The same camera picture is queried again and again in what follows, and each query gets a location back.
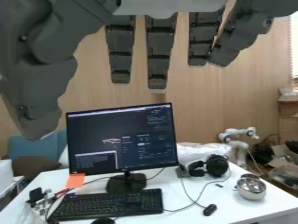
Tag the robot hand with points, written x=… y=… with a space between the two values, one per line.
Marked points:
x=35 y=66

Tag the wooden chopstick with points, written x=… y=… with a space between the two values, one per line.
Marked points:
x=221 y=28

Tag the blue chair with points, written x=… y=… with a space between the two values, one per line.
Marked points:
x=38 y=146

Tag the black monitor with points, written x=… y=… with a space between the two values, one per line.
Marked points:
x=111 y=133

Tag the orange sticky note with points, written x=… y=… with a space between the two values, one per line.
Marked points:
x=76 y=180

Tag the black keyboard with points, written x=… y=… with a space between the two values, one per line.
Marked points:
x=107 y=204

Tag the white plastic bag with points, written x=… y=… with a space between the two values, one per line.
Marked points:
x=200 y=151

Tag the black mouse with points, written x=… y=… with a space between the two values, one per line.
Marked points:
x=209 y=209
x=103 y=221

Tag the small white jointed device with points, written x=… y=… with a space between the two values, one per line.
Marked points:
x=237 y=135

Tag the black headphones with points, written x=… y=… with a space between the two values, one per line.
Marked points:
x=217 y=165

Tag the white desk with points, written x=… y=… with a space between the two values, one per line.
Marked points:
x=187 y=213

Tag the metal bowl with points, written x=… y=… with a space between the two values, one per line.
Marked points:
x=251 y=188

